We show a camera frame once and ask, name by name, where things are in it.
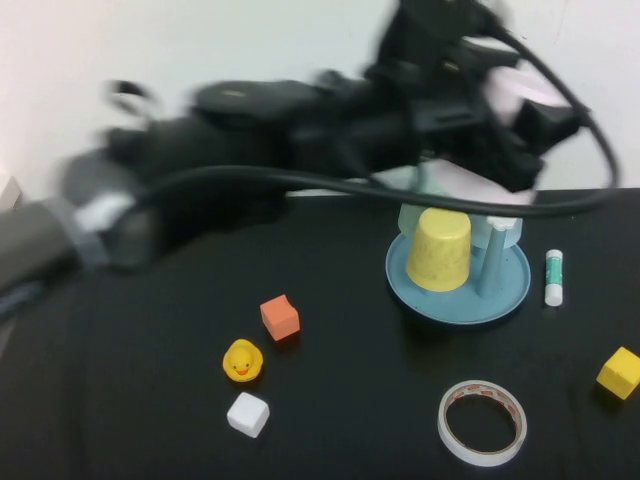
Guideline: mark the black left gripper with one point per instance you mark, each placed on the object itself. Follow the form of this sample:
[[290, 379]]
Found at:
[[450, 115]]

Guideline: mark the white tape roll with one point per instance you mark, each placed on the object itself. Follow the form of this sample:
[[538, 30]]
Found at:
[[482, 456]]

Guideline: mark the blue cup stand with pegs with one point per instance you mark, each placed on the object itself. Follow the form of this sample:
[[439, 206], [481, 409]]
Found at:
[[450, 306]]

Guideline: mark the yellow foam cube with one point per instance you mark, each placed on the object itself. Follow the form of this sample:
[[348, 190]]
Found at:
[[619, 374]]

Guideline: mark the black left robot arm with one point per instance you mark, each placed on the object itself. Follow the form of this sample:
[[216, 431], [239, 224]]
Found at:
[[225, 130]]

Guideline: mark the pink plastic cup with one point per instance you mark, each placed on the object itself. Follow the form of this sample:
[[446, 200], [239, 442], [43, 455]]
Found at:
[[505, 95]]

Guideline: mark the yellow plastic cup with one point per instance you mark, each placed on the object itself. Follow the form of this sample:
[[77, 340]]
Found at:
[[440, 250]]

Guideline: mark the yellow rubber duck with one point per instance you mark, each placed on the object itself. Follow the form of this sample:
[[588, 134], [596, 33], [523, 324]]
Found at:
[[242, 362]]

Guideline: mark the orange foam cube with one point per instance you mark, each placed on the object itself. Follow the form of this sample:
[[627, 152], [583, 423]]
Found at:
[[280, 320]]

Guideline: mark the green plastic cup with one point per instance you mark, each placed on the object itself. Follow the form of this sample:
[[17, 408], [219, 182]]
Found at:
[[407, 220]]

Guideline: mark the white foam cube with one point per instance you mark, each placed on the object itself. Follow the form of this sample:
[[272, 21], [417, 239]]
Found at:
[[248, 415]]

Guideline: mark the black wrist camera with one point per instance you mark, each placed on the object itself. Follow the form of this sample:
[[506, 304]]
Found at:
[[430, 30]]

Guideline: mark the light blue plastic cup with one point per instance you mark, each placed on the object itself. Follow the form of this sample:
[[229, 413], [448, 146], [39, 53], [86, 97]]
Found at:
[[479, 235]]

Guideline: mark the white green glue stick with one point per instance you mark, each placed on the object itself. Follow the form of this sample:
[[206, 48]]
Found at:
[[553, 280]]

